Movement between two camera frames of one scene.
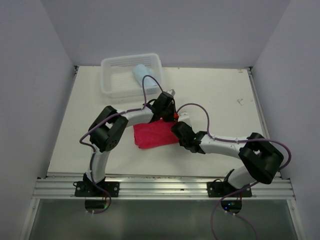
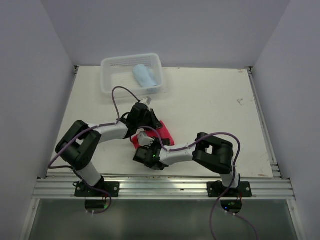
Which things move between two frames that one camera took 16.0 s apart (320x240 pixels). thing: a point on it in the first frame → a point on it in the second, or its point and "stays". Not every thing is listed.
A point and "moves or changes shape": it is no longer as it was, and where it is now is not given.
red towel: x=154 y=134 moves or changes shape
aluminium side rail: x=260 y=109 stays
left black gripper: x=171 y=118 → x=155 y=122
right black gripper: x=188 y=126 → x=157 y=141
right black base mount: x=223 y=189 stays
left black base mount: x=86 y=188 stays
